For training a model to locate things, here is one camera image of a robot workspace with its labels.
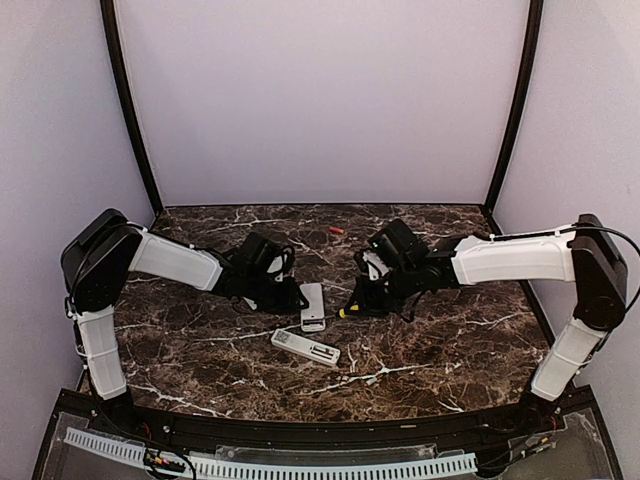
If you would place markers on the yellow handled screwdriver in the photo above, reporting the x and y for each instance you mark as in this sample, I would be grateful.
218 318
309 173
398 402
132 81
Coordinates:
348 311

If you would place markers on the grey remote control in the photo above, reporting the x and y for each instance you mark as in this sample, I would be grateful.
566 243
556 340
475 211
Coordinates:
312 318

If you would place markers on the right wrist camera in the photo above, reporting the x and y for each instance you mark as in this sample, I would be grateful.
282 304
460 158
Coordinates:
370 264

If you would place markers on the right black frame post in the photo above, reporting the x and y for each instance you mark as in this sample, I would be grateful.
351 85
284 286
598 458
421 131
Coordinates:
517 107

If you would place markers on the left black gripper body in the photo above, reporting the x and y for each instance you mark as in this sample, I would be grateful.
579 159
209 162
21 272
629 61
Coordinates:
272 300

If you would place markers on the black front rail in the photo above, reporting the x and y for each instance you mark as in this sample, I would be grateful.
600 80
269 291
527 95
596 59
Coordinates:
482 429

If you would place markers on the white slotted cable duct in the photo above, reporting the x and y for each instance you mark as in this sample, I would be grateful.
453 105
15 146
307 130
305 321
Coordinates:
228 462

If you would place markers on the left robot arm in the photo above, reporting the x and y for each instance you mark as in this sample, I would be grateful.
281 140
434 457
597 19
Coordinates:
98 262

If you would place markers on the black frame post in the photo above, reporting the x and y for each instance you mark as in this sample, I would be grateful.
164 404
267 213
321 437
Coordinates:
517 107
128 109

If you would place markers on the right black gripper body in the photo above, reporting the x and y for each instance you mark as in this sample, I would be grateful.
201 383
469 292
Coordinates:
379 301

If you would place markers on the white slim remote control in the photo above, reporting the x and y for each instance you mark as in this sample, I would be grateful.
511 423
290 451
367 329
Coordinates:
304 347

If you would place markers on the left black frame post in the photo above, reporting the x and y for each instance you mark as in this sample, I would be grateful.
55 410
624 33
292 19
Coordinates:
128 109

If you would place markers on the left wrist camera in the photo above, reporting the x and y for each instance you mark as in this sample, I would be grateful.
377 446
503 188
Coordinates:
282 263

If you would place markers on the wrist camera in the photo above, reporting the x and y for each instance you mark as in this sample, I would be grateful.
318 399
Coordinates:
282 263
370 264

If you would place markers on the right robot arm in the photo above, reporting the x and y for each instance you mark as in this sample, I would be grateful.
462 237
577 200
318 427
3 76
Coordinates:
398 268

